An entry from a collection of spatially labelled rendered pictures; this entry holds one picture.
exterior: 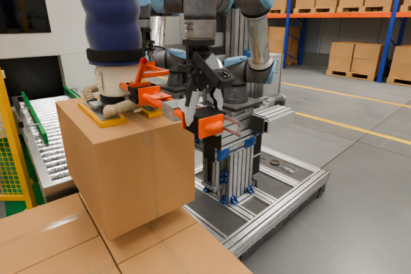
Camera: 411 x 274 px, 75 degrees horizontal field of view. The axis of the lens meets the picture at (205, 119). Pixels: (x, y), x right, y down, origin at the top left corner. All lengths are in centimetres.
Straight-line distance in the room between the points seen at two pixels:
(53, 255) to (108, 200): 42
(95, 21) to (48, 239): 95
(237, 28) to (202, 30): 98
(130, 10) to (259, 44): 54
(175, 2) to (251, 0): 39
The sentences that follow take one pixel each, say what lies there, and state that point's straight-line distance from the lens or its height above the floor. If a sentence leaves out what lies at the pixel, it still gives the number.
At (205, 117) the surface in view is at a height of 123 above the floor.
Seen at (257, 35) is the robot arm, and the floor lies 138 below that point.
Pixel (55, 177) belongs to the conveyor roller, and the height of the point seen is 53.
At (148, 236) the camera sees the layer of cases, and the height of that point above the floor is 54.
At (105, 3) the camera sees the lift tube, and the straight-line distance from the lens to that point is 109.
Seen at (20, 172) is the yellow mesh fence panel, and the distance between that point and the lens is 249.
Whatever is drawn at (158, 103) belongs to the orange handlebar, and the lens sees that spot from 84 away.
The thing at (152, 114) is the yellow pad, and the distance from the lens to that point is 111.
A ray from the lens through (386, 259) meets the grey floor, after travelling 227.
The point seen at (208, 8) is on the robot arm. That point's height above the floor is 147.
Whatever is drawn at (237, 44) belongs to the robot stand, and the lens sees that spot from 161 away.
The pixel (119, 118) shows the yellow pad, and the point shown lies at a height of 109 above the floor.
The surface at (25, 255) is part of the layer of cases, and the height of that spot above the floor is 54.
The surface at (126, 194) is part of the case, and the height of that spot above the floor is 84.
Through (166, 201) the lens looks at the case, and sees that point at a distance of 119.
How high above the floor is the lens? 145
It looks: 20 degrees down
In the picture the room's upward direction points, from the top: straight up
